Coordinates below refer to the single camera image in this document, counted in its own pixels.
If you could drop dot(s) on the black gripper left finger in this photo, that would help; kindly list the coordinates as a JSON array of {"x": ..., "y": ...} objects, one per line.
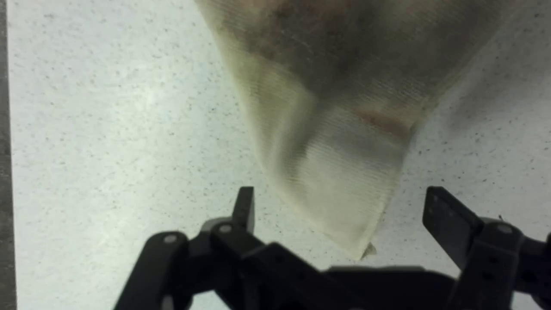
[{"x": 225, "y": 258}]

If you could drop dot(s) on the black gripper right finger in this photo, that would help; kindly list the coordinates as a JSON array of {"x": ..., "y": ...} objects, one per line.
[{"x": 495, "y": 257}]

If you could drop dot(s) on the beige stained cloth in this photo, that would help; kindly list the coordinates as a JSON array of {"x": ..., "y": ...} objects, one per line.
[{"x": 335, "y": 90}]

